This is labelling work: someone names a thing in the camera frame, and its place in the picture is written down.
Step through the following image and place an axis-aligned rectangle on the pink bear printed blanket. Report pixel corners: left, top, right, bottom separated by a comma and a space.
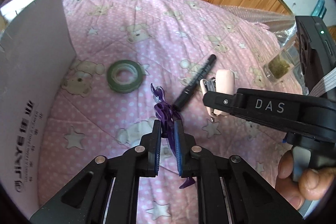
37, 0, 307, 224

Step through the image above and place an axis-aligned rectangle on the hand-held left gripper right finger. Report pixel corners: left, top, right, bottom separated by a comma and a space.
174, 120, 306, 224

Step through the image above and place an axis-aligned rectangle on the person's right hand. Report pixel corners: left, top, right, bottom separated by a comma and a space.
274, 152, 336, 210

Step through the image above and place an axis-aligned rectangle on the clear bubble wrap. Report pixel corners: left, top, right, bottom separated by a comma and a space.
220, 5, 297, 43

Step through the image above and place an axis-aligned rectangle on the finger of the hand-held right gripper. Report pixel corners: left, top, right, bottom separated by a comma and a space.
202, 88, 238, 117

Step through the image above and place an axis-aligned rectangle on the teal plastic item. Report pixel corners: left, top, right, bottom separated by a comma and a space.
311, 0, 327, 17

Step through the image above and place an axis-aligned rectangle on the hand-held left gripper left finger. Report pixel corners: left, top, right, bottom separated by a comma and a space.
30, 120, 162, 224

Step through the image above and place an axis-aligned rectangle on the glass jar with green contents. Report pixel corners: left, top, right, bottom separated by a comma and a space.
262, 40, 302, 83

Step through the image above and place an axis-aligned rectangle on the pink stapler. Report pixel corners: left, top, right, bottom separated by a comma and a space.
199, 69, 235, 118

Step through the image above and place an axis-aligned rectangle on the green tape roll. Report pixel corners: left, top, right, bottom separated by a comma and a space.
106, 59, 143, 94

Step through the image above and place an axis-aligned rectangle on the white cardboard box container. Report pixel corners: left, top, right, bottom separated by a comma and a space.
0, 0, 76, 214

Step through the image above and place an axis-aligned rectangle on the grey ribbon cable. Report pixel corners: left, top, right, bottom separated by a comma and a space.
311, 76, 336, 94

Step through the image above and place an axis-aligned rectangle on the black marker pen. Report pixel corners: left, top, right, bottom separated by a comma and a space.
172, 54, 217, 110

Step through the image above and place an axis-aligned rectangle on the purple hair claw clip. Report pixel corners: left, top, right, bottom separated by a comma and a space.
150, 84, 196, 190

